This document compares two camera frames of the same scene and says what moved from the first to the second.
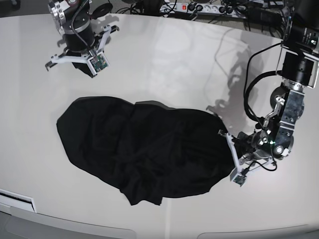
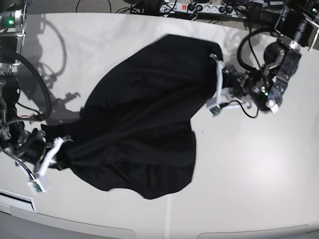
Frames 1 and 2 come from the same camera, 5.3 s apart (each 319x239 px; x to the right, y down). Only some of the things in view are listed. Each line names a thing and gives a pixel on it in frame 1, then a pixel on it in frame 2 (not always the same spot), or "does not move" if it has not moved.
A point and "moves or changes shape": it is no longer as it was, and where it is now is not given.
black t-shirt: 150,150 moves or changes shape
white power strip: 225,10 does not move
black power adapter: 265,16 does not move
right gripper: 250,147 → 253,85
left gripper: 75,57 → 30,145
